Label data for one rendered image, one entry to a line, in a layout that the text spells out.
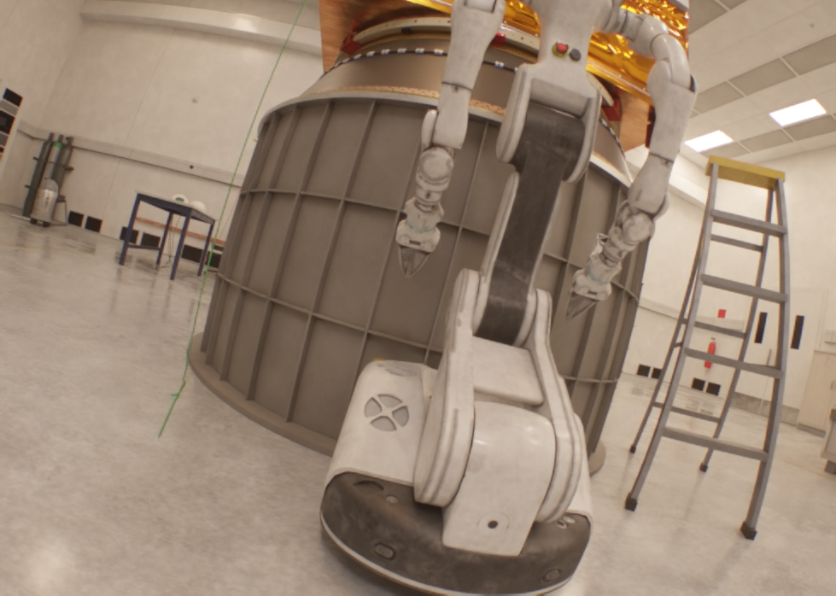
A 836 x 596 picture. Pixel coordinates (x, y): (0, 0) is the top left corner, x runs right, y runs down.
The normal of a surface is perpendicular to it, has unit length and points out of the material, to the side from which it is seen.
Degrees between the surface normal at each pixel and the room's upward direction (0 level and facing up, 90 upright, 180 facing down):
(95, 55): 90
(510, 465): 73
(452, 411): 31
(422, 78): 62
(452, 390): 27
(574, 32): 116
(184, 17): 90
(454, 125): 108
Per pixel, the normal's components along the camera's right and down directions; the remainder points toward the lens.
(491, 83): 0.13, -0.48
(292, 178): -0.52, -0.17
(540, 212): -0.07, 0.30
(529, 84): 0.02, -0.02
